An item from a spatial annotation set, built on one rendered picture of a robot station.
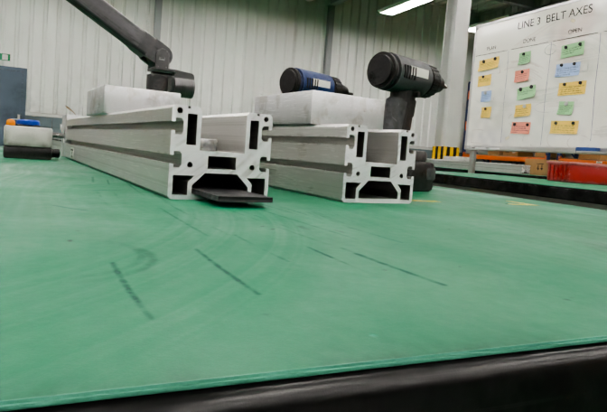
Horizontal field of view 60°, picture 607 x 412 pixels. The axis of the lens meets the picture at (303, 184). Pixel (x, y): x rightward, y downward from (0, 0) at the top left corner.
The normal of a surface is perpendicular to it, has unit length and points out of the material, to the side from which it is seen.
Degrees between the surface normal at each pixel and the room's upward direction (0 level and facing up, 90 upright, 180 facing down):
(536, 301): 0
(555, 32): 90
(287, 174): 90
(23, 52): 90
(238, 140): 90
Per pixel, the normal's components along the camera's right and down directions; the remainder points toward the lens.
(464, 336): 0.07, -1.00
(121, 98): 0.51, 0.09
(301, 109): -0.86, -0.04
